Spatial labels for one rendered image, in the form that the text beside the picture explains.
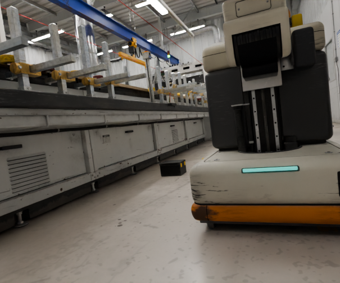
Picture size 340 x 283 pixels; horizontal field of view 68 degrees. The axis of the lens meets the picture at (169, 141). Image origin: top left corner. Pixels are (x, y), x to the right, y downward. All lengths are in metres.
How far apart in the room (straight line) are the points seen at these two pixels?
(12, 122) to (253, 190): 1.10
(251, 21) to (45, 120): 1.10
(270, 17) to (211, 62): 0.41
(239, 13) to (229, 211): 0.75
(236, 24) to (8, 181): 1.35
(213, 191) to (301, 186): 0.30
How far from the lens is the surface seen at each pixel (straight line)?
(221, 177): 0.98
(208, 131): 5.73
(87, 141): 2.02
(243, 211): 1.00
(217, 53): 1.33
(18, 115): 1.40
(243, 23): 1.03
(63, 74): 1.62
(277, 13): 1.03
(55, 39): 1.67
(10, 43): 1.16
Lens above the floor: 0.45
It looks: 4 degrees down
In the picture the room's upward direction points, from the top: 7 degrees counter-clockwise
